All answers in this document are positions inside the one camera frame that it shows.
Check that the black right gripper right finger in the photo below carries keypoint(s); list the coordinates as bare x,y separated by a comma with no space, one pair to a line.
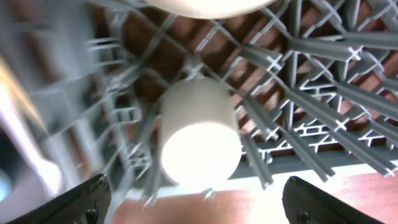
306,203

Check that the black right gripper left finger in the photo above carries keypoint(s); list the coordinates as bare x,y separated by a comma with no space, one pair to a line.
86,203

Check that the light blue cup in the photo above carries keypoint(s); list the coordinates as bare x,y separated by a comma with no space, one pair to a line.
5,185

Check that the white cup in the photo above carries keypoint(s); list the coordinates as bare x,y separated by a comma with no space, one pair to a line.
198,134

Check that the beige bowl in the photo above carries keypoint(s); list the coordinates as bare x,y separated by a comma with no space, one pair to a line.
209,9

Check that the white plastic fork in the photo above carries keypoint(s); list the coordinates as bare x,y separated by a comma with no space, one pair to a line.
49,173

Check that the grey dishwasher rack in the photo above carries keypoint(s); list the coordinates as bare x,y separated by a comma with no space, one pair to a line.
313,86

